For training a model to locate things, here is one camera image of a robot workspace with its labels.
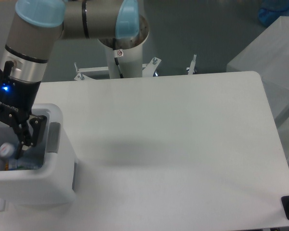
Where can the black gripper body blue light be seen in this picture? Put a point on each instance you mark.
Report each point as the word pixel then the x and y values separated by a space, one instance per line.
pixel 16 100

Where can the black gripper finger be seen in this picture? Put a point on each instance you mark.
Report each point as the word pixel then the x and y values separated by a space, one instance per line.
pixel 29 132

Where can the clear plastic bottle blue cap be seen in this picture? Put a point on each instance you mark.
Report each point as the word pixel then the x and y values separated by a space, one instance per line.
pixel 8 152

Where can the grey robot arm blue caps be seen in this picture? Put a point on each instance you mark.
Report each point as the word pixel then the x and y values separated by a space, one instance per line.
pixel 36 26

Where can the white trash can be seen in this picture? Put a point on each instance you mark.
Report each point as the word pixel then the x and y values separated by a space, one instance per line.
pixel 45 174

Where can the bottle with label in bin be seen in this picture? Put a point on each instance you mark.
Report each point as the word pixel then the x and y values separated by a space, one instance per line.
pixel 23 164

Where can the metal clamp bolt right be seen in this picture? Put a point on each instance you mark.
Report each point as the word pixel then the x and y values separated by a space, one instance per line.
pixel 191 69

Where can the blue plastic bag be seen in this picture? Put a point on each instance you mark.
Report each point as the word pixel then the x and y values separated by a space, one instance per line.
pixel 271 10

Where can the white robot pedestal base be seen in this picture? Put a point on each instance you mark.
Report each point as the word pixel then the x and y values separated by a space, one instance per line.
pixel 124 58

